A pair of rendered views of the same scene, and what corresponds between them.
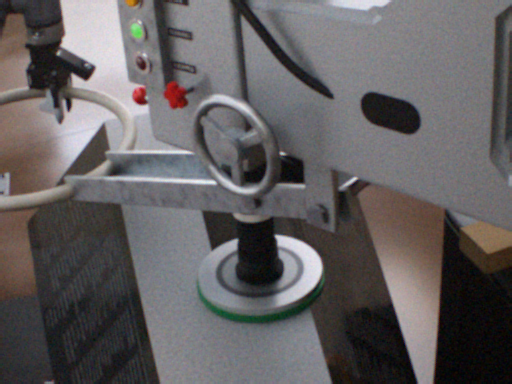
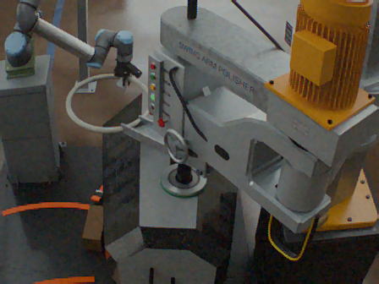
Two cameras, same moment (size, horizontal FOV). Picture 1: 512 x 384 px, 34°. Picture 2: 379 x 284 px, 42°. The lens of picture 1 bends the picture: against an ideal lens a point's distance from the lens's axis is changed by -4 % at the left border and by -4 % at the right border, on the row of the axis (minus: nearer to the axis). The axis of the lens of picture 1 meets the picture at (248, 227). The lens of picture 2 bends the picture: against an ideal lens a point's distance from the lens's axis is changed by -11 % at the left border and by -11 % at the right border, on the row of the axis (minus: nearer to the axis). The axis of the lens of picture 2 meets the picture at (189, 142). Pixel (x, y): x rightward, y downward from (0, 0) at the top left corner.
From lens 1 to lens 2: 1.16 m
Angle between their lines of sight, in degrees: 7
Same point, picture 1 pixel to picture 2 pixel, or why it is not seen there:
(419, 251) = not seen: hidden behind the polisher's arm
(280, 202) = (190, 162)
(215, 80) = (174, 122)
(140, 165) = (150, 125)
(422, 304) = not seen: hidden behind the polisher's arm
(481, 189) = (242, 182)
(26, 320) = (92, 158)
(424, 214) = not seen: hidden behind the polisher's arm
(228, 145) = (173, 146)
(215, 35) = (176, 109)
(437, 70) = (234, 146)
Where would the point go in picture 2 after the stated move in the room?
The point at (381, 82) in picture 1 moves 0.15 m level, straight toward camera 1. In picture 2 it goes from (220, 143) to (209, 168)
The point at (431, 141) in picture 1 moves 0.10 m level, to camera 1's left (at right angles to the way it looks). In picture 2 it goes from (231, 164) to (205, 161)
